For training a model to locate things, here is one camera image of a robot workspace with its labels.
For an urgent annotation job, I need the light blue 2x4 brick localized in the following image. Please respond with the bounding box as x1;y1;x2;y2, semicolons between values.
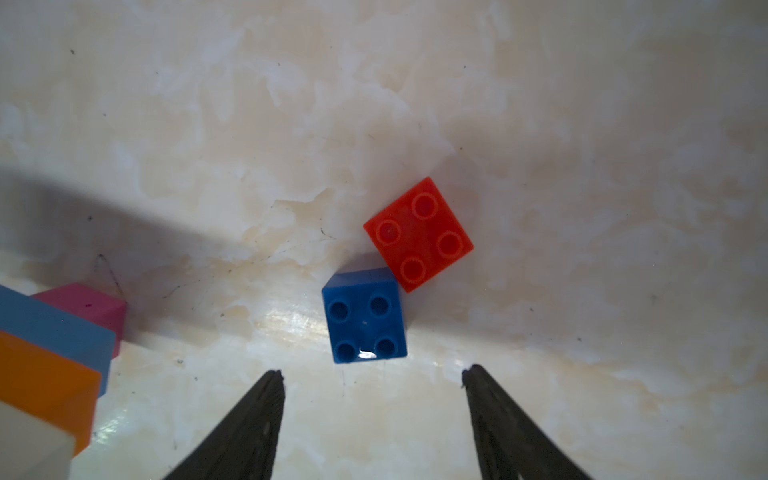
1;286;117;396

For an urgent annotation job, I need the white lego plate brick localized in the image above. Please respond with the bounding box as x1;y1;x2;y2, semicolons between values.
0;402;75;480

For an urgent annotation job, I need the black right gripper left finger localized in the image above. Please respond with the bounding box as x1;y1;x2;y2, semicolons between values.
167;370;286;480

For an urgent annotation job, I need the pink lego brick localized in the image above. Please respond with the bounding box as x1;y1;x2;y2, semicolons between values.
32;283;127;358

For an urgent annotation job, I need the small blue 2x2 brick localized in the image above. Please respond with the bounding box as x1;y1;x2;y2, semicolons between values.
321;267;408;364

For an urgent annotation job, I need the red 2x4 lego brick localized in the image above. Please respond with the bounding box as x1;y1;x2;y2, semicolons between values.
363;177;474;293

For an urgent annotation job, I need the orange lego brick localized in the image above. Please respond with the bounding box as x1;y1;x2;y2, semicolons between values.
1;332;101;455

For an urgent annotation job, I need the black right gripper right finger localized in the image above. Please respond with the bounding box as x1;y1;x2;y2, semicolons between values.
462;364;589;480

